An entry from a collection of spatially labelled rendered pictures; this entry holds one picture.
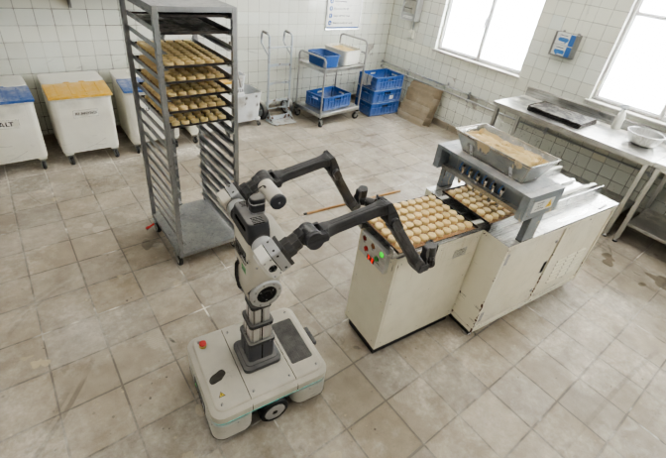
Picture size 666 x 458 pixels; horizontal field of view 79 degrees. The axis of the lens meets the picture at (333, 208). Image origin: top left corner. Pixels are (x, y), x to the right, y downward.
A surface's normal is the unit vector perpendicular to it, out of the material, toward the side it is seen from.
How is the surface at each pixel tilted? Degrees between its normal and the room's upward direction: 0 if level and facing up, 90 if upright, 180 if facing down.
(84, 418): 0
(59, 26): 90
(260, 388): 0
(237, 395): 0
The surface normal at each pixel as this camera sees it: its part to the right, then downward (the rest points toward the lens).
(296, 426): 0.11, -0.83
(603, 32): -0.79, 0.25
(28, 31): 0.60, 0.49
